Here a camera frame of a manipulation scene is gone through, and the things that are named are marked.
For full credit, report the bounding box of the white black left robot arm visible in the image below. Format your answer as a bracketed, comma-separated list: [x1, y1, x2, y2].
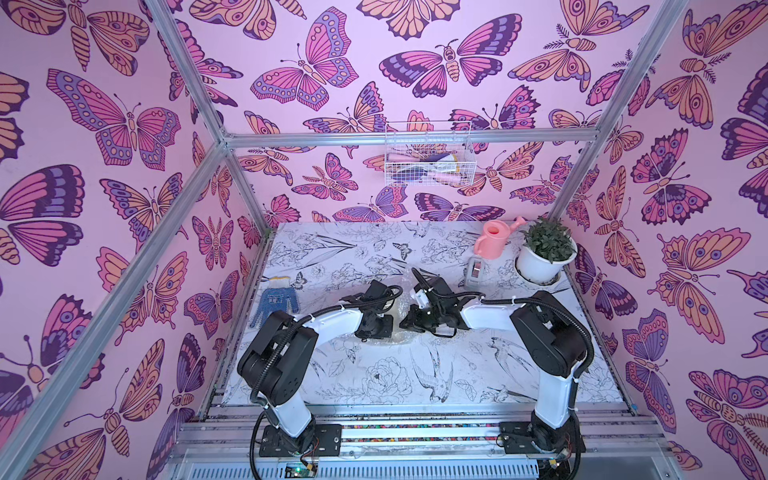
[236, 281, 403, 443]

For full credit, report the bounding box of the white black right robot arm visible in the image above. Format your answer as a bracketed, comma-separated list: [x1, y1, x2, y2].
[400, 268, 595, 455]

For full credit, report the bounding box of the pink watering can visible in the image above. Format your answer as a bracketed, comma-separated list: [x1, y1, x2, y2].
[473, 216, 527, 260]

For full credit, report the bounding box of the blue dotted work glove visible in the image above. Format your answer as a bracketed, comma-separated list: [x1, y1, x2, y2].
[248, 276, 300, 329]

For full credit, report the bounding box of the potted green plant white pot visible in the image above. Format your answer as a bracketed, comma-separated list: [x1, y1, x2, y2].
[516, 217, 577, 285]

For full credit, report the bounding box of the green circuit board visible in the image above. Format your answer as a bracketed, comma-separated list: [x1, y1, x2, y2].
[284, 462, 318, 479]

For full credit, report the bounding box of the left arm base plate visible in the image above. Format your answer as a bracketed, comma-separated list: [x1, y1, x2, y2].
[258, 423, 343, 458]

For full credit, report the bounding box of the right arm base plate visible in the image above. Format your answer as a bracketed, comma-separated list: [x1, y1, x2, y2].
[496, 420, 586, 458]

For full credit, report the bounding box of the white wire wall basket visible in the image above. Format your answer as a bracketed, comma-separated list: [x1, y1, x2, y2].
[381, 119, 477, 188]

